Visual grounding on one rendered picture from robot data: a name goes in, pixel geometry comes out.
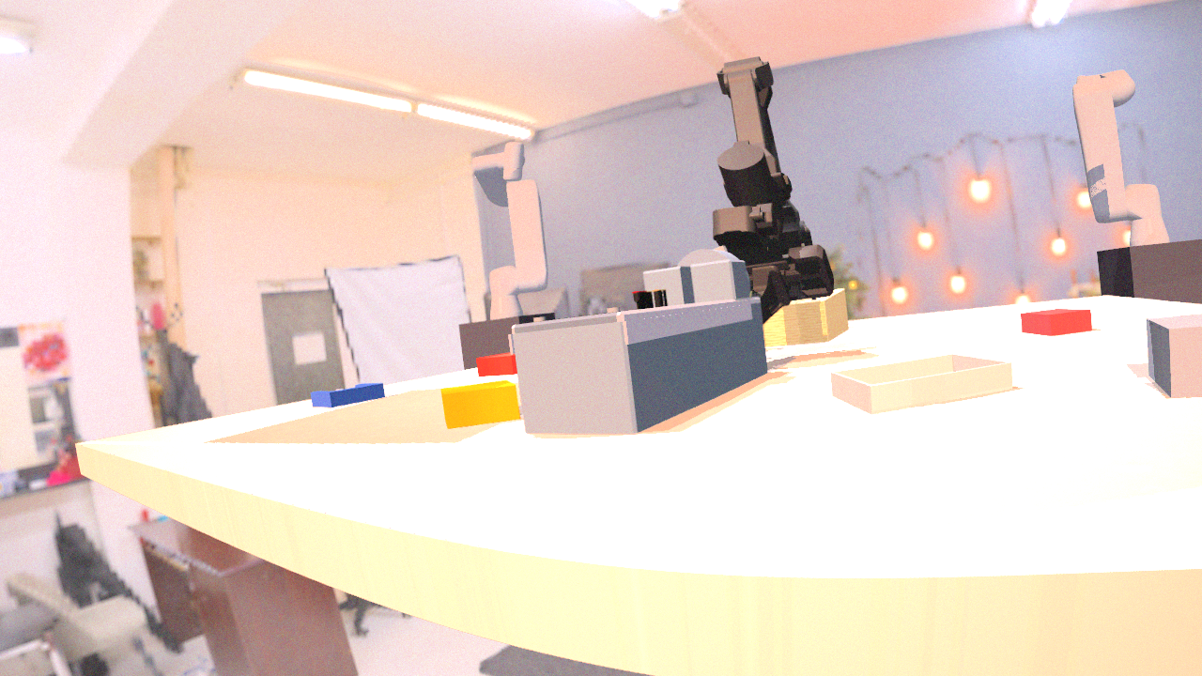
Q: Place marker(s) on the pale pink cube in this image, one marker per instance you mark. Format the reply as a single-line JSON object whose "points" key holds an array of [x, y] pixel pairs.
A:
{"points": [[1175, 354]]}

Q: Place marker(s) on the red rectangular block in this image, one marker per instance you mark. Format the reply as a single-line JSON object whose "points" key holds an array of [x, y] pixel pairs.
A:
{"points": [[1056, 322], [504, 364]]}

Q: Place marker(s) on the blue rectangular block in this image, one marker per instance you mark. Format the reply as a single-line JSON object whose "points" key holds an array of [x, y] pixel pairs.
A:
{"points": [[338, 398]]}

